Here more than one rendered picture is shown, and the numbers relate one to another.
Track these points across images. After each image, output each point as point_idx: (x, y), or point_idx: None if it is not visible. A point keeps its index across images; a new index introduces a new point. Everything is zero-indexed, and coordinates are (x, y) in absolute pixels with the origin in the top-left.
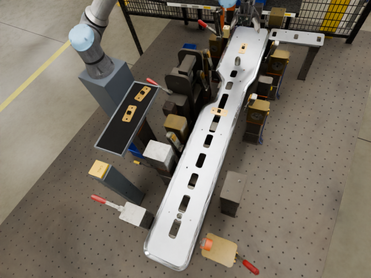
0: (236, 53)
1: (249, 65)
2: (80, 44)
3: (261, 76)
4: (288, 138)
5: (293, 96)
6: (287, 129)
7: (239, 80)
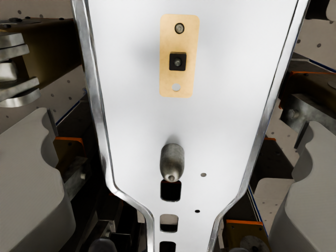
0: (153, 98)
1: (222, 156)
2: None
3: (264, 182)
4: (292, 151)
5: (331, 43)
6: (295, 135)
7: (194, 210)
